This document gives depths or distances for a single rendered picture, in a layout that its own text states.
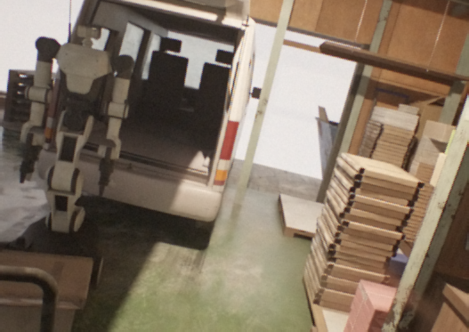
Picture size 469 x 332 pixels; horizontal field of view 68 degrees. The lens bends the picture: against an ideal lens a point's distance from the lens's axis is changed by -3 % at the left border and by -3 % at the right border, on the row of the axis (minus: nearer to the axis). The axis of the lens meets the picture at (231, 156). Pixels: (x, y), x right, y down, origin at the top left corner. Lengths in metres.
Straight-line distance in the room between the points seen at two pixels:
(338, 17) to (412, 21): 0.89
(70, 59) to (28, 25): 5.52
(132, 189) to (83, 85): 0.95
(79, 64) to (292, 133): 4.82
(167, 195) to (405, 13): 3.59
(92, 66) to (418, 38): 3.91
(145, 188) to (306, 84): 4.27
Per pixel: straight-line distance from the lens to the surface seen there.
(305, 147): 6.54
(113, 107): 2.20
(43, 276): 1.14
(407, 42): 4.97
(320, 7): 4.75
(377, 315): 2.05
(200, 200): 2.72
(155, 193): 2.75
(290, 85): 6.41
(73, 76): 2.19
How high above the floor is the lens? 1.39
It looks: 12 degrees down
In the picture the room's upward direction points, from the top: 13 degrees clockwise
